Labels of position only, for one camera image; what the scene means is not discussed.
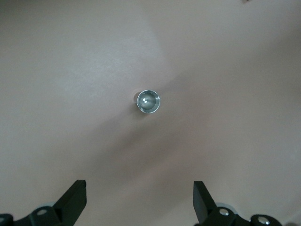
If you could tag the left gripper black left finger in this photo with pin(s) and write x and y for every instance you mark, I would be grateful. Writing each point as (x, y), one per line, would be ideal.
(65, 202)

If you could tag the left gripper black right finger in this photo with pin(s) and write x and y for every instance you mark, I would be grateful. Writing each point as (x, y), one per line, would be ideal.
(207, 204)

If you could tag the steel jigger measuring cup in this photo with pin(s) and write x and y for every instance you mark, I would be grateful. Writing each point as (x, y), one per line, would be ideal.
(148, 101)

